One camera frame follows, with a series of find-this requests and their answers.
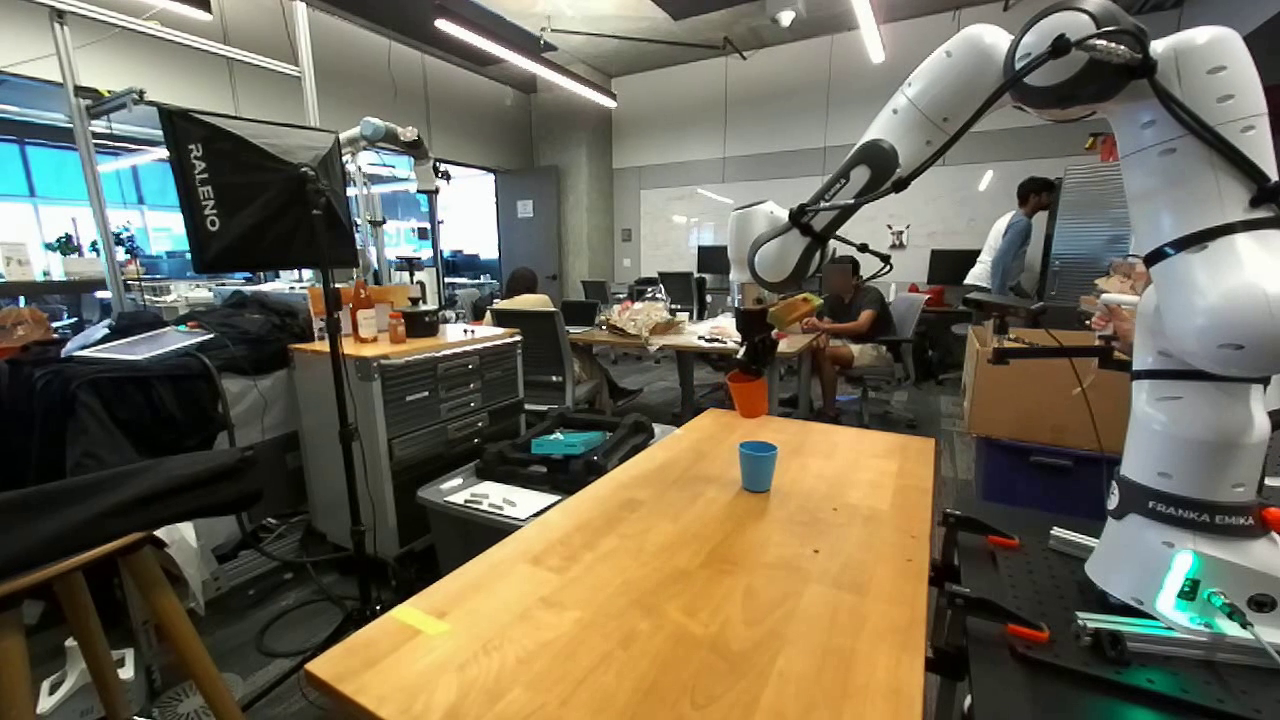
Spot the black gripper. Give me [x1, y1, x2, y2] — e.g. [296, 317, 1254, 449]
[734, 307, 774, 377]

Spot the orange plastic cup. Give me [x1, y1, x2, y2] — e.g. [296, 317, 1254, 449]
[727, 371, 768, 415]

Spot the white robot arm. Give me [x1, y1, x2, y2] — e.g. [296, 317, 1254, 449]
[733, 0, 1280, 638]

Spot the light blue plastic cup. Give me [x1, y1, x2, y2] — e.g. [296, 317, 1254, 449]
[738, 439, 774, 494]

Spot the black softbox light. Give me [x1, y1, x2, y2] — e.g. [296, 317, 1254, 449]
[157, 102, 355, 273]

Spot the seated person dark shirt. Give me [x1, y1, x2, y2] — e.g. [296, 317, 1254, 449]
[805, 255, 897, 420]

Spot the black open case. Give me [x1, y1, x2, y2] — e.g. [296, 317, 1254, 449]
[474, 413, 655, 494]

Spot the blue storage bin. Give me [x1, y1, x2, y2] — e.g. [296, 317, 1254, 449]
[975, 439, 1115, 521]

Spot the standing person blue shirt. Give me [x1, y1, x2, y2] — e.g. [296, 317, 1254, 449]
[963, 175, 1054, 297]

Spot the cardboard box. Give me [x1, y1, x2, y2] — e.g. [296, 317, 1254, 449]
[963, 323, 1127, 455]

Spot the grey plastic crate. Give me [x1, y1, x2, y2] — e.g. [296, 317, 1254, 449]
[416, 465, 561, 571]

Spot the grey tool cabinet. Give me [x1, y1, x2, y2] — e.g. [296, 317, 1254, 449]
[289, 323, 524, 560]

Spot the black light stand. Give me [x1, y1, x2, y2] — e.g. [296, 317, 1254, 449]
[308, 175, 378, 620]

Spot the wooden stool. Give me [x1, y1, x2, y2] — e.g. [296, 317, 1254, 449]
[0, 528, 248, 720]

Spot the orange handled clamp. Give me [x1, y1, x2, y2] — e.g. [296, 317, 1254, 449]
[929, 509, 1054, 684]

